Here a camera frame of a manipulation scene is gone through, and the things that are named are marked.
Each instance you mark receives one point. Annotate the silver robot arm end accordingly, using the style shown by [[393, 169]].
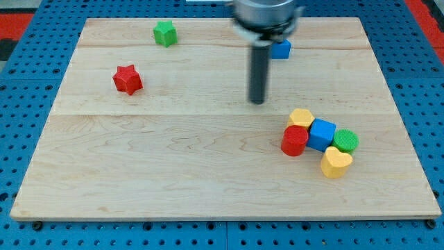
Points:
[[264, 22]]

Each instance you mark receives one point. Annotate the blue triangle block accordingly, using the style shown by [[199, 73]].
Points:
[[281, 50]]

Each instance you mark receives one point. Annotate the light wooden board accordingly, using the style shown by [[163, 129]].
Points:
[[188, 146]]

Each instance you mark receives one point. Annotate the red cylinder block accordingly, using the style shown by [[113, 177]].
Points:
[[294, 140]]

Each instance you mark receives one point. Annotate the yellow hexagon block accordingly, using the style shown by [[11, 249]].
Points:
[[300, 117]]

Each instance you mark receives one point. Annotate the dark cylindrical pusher stick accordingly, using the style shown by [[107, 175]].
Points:
[[258, 73]]

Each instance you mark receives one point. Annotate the blue cube block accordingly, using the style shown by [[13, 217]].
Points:
[[321, 134]]

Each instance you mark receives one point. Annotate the red star block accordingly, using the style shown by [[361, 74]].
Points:
[[127, 79]]

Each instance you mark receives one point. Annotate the green star block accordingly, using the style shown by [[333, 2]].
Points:
[[165, 33]]

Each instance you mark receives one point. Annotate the yellow heart block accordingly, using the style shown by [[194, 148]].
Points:
[[334, 163]]

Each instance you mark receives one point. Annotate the green cylinder block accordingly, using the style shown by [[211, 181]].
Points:
[[345, 141]]

